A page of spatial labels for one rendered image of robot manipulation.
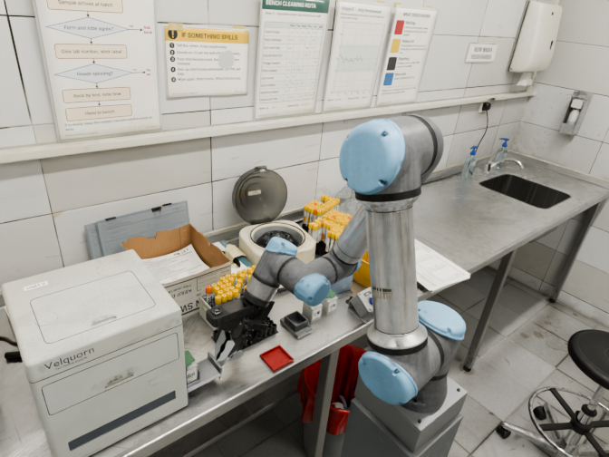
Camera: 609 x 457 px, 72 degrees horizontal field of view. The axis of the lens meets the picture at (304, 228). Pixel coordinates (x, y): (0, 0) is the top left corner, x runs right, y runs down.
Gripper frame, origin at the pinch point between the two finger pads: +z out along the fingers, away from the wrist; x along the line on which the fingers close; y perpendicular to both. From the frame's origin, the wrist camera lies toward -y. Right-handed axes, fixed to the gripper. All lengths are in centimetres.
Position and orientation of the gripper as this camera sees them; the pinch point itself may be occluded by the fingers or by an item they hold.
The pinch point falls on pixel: (217, 362)
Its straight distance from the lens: 114.5
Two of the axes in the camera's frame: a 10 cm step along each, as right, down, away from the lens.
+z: -4.6, 8.8, 1.2
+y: 6.3, 2.3, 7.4
